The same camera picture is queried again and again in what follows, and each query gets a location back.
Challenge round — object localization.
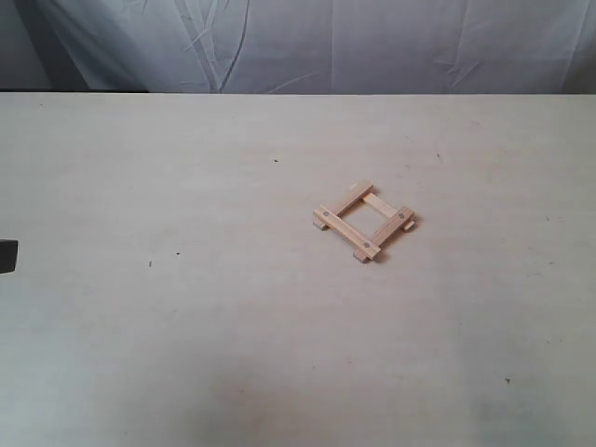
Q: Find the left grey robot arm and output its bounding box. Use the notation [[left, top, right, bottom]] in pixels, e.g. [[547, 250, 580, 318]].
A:
[[0, 239, 19, 274]]

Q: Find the wood strip with dark magnets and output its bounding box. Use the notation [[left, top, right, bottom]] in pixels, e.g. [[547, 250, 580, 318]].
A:
[[370, 215, 404, 247]]

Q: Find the white backdrop cloth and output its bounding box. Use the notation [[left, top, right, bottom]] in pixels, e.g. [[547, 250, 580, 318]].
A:
[[1, 1, 595, 95]]

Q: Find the plain wood strip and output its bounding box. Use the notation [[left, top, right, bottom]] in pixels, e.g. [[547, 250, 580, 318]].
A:
[[312, 216, 380, 264], [358, 186, 417, 232]]

